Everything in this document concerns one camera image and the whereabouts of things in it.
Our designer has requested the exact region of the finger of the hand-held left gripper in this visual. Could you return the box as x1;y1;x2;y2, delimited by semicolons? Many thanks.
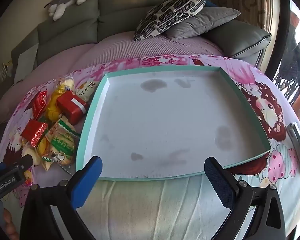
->
12;154;33;172

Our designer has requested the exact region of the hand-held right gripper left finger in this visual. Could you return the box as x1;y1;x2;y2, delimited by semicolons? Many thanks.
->
20;156;103;240

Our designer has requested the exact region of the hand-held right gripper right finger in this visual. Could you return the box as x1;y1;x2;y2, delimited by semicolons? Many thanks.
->
204;157;287;240

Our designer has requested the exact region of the green white cracker packet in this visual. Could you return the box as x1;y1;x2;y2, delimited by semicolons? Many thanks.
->
44;117;81;167

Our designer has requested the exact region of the yellow soft bread packet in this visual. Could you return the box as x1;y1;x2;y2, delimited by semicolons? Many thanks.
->
45;87;65;120

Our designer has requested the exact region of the red printed snack packet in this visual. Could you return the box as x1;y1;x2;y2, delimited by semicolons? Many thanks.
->
32;90;48;120

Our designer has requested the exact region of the red box with white stripe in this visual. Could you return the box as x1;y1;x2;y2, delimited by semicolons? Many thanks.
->
56;91;89;125

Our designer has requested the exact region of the teal-rimmed white tray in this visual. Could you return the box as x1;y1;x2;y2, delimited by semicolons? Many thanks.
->
76;65;272;182

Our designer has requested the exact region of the person's left hand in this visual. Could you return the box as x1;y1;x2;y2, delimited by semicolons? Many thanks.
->
3;209;20;240

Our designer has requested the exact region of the printed blanket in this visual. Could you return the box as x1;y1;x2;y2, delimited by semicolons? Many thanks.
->
0;54;300;240

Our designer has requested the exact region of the round candy clear packet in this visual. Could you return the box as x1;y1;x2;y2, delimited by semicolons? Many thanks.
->
55;77;75;93

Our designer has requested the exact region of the white cushion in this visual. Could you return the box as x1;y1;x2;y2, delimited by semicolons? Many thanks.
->
14;42;39;84

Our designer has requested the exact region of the dark chair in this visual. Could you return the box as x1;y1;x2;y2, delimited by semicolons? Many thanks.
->
272;39;300;105

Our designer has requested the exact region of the pink sofa cover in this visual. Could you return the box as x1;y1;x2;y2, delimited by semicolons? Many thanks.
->
0;34;224;124

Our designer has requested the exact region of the grey pillow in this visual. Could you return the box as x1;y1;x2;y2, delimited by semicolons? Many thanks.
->
164;6;241;40

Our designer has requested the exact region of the grey white plush dog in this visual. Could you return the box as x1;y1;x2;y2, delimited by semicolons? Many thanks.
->
44;0;93;21

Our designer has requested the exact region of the grey sofa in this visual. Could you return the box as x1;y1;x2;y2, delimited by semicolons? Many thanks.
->
11;0;272;67

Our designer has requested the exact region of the black white patterned pillow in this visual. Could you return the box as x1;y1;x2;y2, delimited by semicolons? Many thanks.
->
133;0;207;42

